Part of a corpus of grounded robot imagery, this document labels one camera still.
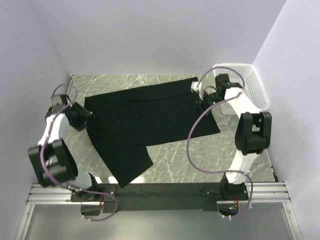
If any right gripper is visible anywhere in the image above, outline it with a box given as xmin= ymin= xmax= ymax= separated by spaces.
xmin=194 ymin=90 xmax=225 ymax=117

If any black t-shirt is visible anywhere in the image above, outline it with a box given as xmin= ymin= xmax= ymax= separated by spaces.
xmin=84 ymin=77 xmax=220 ymax=187

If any white plastic mesh basket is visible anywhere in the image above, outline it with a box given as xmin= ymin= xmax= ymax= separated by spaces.
xmin=212 ymin=63 xmax=270 ymax=115

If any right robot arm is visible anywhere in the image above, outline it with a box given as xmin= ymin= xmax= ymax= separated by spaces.
xmin=191 ymin=74 xmax=272 ymax=200

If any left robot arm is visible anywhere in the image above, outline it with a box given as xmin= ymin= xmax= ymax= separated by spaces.
xmin=28 ymin=94 xmax=100 ymax=201

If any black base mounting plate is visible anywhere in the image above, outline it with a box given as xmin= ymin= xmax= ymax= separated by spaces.
xmin=70 ymin=182 xmax=250 ymax=213

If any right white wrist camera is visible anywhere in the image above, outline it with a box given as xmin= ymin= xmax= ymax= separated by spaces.
xmin=190 ymin=81 xmax=204 ymax=100

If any aluminium rail frame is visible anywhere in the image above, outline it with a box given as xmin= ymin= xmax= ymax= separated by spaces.
xmin=23 ymin=78 xmax=298 ymax=240

